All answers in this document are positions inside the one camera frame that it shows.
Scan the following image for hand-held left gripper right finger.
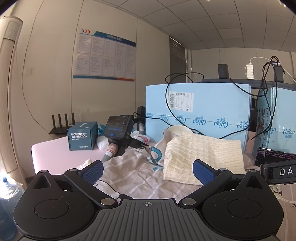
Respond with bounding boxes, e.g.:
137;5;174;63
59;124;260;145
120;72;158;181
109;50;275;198
178;159;273;207

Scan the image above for labelled light blue carton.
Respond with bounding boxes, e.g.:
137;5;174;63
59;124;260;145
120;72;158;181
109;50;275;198
145;83;252;149

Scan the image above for wall poster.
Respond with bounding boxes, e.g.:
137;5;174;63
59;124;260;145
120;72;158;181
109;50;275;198
73;27;137;82

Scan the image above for white bowl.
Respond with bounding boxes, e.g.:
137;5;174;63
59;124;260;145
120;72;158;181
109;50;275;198
167;125;193;138

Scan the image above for black handheld camera device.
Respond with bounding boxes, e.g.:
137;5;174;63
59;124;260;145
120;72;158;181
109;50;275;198
101;115;148;163

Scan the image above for teal cardboard box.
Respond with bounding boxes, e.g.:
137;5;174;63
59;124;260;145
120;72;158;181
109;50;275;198
67;121;98;151

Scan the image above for black power adapter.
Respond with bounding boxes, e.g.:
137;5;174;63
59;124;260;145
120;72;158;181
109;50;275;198
273;61;285;83

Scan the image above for black smartphone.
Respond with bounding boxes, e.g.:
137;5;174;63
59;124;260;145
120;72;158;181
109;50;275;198
254;147;296;166

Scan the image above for white plastic bag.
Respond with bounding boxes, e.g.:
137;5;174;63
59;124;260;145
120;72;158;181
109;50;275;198
96;136;111;151

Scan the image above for white standing air conditioner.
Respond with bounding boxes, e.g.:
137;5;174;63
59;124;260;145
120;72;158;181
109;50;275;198
0;16;24;184

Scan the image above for printed checked blanket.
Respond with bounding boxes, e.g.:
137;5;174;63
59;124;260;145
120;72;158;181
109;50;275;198
75;130;296;241

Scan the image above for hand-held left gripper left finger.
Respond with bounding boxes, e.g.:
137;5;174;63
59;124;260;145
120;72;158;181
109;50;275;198
23;160;119;207

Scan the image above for black speaker box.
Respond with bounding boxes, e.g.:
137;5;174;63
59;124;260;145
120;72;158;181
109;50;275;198
218;64;229;79

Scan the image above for cream knitted sweater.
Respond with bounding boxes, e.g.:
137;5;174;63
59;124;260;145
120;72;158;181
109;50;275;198
163;131;246;186

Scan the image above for blue water jug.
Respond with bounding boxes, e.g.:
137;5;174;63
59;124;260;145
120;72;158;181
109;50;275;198
0;177;25;241

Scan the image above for grey window blind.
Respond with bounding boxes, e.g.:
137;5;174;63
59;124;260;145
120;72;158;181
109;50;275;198
169;37;187;83

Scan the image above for black router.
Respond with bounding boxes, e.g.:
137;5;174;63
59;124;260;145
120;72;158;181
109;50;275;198
49;113;76;134

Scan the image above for white crumpled cloth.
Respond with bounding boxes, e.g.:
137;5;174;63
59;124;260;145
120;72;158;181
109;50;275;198
77;159;94;171

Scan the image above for black cable bundle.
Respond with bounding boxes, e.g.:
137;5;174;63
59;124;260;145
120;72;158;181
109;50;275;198
251;56;287;141

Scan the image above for white power strip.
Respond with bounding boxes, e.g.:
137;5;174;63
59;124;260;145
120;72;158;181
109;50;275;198
245;62;254;79

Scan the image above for red printed plastic bag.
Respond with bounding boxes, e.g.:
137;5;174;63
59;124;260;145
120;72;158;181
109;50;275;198
131;131;151;143

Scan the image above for long black cable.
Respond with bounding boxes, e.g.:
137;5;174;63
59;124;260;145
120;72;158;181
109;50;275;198
165;72;252;140

